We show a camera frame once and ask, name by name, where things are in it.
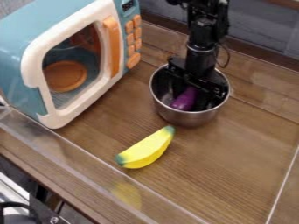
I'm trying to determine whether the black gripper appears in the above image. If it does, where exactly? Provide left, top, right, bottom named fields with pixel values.
left=161, top=57, right=229, bottom=111

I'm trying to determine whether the purple toy eggplant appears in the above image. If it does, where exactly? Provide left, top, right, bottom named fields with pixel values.
left=171, top=87, right=197, bottom=111

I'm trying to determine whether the silver metal pot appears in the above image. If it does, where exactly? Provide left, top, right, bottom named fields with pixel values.
left=149, top=65, right=229, bottom=127

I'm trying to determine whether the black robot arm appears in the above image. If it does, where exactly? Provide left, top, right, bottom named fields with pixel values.
left=163, top=0, right=229, bottom=112

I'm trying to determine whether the yellow toy banana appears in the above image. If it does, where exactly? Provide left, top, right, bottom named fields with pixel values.
left=116, top=125, right=175, bottom=169

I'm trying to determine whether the orange microwave turntable plate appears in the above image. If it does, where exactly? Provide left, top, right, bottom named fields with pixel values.
left=42, top=60, right=88, bottom=92

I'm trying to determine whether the blue toy microwave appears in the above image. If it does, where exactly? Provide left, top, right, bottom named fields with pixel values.
left=0, top=0, right=141, bottom=129

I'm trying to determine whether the black cable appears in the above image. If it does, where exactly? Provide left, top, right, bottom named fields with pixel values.
left=213, top=40, right=231, bottom=69

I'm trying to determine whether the black clamp bracket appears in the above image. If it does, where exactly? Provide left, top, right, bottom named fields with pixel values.
left=28, top=196, right=69, bottom=224

